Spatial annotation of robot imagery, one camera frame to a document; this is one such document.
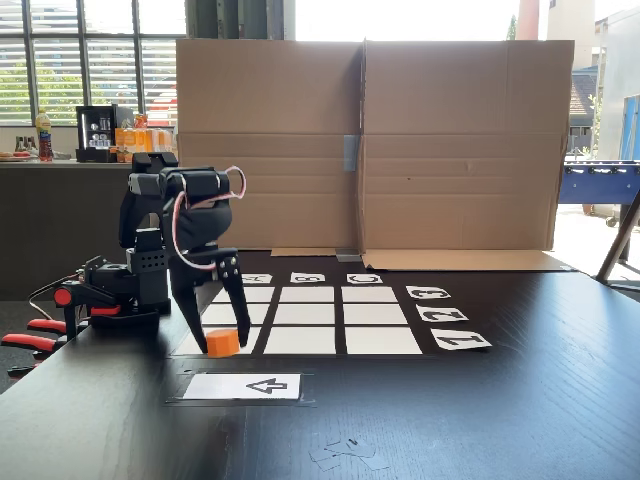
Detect round orange token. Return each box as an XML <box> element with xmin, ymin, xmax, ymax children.
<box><xmin>206</xmin><ymin>328</ymin><xmax>241</xmax><ymax>359</ymax></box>

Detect white nine-square grid sheet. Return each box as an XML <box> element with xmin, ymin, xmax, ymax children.
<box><xmin>172</xmin><ymin>285</ymin><xmax>436</xmax><ymax>357</ymax></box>

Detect orange juice cartons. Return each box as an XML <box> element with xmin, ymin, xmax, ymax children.
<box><xmin>114</xmin><ymin>113</ymin><xmax>177</xmax><ymax>164</ymax></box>

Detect white arrow paper sheet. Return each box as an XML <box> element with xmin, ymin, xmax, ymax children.
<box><xmin>182</xmin><ymin>373</ymin><xmax>302</xmax><ymax>401</ymax></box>

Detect red black bar clamp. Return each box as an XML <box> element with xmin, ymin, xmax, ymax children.
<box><xmin>53</xmin><ymin>279</ymin><xmax>122</xmax><ymax>342</ymax></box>

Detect brown cardboard screen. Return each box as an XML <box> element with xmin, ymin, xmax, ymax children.
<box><xmin>357</xmin><ymin>38</ymin><xmax>576</xmax><ymax>273</ymax></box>
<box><xmin>174</xmin><ymin>38</ymin><xmax>366</xmax><ymax>258</ymax></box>

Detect black glass-front cabinet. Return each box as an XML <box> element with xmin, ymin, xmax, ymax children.
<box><xmin>75</xmin><ymin>104</ymin><xmax>134</xmax><ymax>164</ymax></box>

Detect dark counter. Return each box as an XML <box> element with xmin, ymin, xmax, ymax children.
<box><xmin>0</xmin><ymin>158</ymin><xmax>177</xmax><ymax>302</ymax></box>

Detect yellow-capped drink bottle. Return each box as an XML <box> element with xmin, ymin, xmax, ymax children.
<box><xmin>34</xmin><ymin>109</ymin><xmax>54</xmax><ymax>163</ymax></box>

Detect paper label number 3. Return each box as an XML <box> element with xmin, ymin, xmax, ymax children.
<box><xmin>405</xmin><ymin>285</ymin><xmax>451</xmax><ymax>301</ymax></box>

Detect paper label number 2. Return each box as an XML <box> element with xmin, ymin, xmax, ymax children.
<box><xmin>415</xmin><ymin>306</ymin><xmax>470</xmax><ymax>323</ymax></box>

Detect window with blinds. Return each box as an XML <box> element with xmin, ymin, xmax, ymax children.
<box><xmin>0</xmin><ymin>0</ymin><xmax>187</xmax><ymax>127</ymax></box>

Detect paper label number 1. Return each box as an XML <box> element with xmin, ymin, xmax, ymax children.
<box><xmin>430</xmin><ymin>328</ymin><xmax>494</xmax><ymax>352</ymax></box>

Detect blue foosball table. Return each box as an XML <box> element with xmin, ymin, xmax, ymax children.
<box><xmin>557</xmin><ymin>158</ymin><xmax>640</xmax><ymax>229</ymax></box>

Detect wooden table leg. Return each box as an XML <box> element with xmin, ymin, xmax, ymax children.
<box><xmin>596</xmin><ymin>192</ymin><xmax>640</xmax><ymax>285</ymax></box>

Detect red white servo cable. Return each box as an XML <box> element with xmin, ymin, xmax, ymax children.
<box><xmin>171</xmin><ymin>165</ymin><xmax>248</xmax><ymax>272</ymax></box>

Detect red-handled spring clamp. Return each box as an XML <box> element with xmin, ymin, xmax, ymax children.
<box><xmin>0</xmin><ymin>332</ymin><xmax>60</xmax><ymax>377</ymax></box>
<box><xmin>27</xmin><ymin>317</ymin><xmax>69</xmax><ymax>335</ymax></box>

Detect grey power cable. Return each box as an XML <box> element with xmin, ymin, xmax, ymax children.
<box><xmin>27</xmin><ymin>272</ymin><xmax>82</xmax><ymax>322</ymax></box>

